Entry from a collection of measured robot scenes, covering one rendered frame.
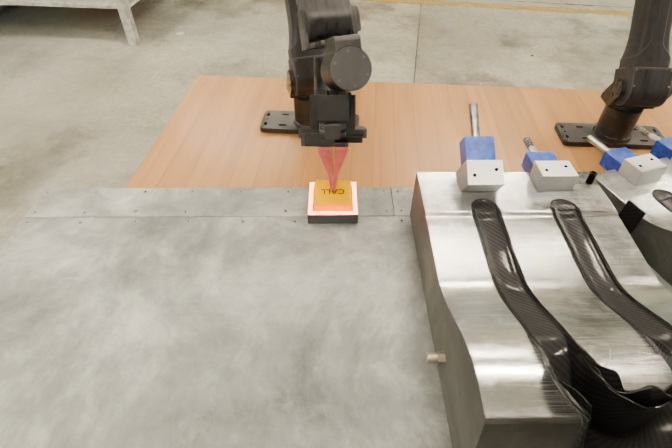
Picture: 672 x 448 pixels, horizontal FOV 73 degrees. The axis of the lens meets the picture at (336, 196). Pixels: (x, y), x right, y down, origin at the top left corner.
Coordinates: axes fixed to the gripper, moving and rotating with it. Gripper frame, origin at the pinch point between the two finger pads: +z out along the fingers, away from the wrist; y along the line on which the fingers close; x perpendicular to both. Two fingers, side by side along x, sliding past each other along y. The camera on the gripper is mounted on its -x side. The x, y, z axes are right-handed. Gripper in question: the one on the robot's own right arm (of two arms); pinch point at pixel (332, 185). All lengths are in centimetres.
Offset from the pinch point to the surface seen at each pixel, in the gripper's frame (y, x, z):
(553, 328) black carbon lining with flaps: 21.9, -30.0, 8.3
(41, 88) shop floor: -173, 206, -16
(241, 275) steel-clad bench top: -13.0, -10.6, 10.9
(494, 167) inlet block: 22.0, -10.1, -4.5
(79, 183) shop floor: -114, 129, 26
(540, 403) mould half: 17.3, -38.0, 10.7
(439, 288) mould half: 12.5, -21.7, 7.8
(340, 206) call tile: 1.2, -2.2, 2.9
